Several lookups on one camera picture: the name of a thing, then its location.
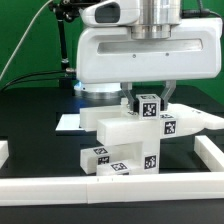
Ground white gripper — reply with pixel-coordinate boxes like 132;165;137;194
76;0;223;113

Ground white tagged cube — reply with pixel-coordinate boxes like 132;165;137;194
137;94;161;119

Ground white chair back part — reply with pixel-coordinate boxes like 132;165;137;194
80;104;224;146

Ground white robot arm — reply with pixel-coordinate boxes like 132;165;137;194
75;0;223;102

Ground white base tag plate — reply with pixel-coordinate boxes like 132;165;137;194
56;114;81;131

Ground white U-shaped fence frame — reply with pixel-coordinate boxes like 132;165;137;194
0;135;224;206

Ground black camera stand pole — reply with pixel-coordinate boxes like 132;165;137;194
48;0;101;89

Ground grey cable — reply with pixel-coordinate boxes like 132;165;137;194
0;0;54;81

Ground black cables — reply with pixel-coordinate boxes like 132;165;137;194
0;69;80;94

